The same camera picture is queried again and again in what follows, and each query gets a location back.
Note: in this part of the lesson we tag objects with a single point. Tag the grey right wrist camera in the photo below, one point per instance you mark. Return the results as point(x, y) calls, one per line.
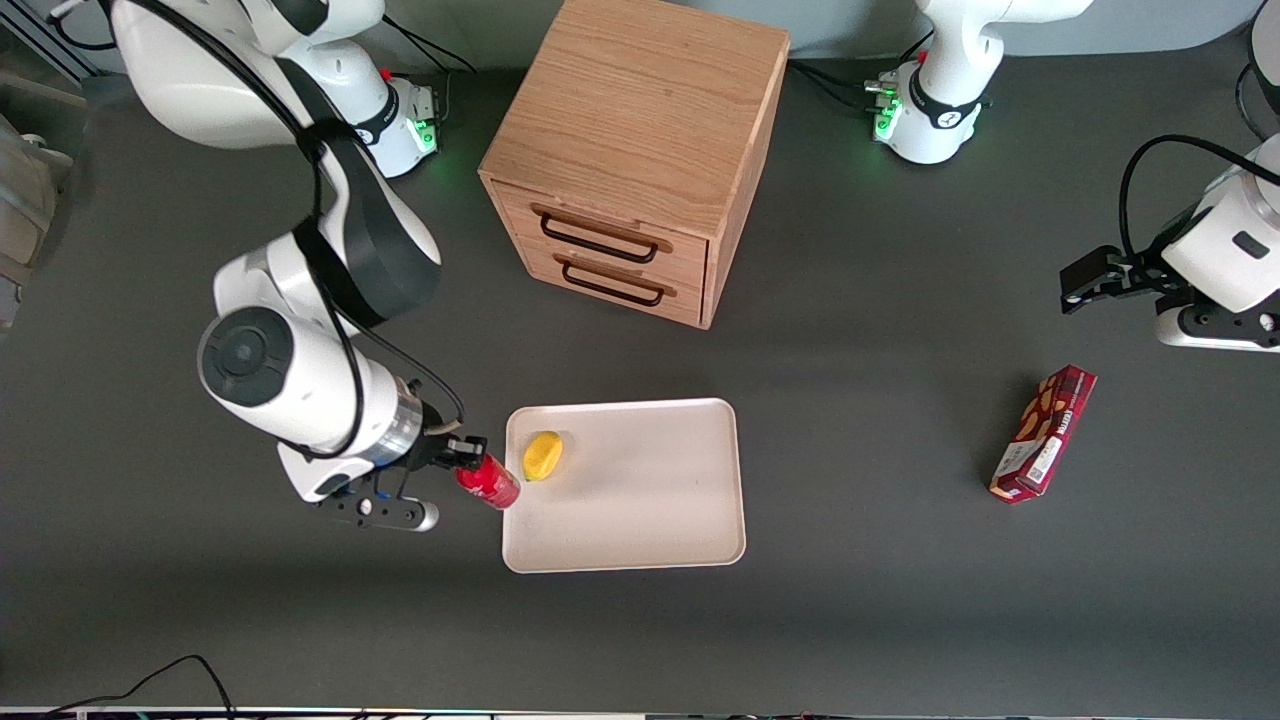
point(385, 513)

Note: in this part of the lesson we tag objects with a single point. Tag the wooden drawer front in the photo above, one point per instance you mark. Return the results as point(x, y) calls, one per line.
point(520, 215)
point(690, 298)

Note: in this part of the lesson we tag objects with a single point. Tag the wooden drawer cabinet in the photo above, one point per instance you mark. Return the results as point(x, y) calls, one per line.
point(640, 110)

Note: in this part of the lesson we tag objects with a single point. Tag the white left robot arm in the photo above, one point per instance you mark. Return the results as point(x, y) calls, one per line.
point(945, 90)

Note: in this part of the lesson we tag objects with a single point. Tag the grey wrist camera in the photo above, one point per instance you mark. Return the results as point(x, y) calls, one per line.
point(385, 513)
point(1215, 328)

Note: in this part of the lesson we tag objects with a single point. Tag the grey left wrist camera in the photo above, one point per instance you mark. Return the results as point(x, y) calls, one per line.
point(1215, 328)

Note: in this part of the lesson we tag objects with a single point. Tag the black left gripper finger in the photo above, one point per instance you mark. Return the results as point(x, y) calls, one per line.
point(1095, 268)
point(1120, 292)

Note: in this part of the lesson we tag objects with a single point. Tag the aluminium frame rail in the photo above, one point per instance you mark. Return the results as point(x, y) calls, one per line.
point(50, 45)

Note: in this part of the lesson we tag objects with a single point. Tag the red snack box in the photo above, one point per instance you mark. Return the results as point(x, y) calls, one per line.
point(1045, 432)

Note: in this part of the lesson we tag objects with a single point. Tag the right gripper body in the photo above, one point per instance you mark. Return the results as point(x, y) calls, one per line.
point(432, 452)

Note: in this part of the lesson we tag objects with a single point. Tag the red coke bottle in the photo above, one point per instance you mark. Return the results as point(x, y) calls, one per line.
point(492, 483)

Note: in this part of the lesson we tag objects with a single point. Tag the beige grey background object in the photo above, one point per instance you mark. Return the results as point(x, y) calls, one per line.
point(25, 200)

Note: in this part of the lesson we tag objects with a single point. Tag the cream plastic tray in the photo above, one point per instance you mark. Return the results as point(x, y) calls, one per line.
point(640, 500)

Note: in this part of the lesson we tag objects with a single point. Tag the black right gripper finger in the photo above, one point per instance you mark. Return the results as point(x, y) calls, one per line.
point(468, 463)
point(468, 445)

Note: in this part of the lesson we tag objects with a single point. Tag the yellow lemon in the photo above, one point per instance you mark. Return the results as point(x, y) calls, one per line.
point(543, 456)

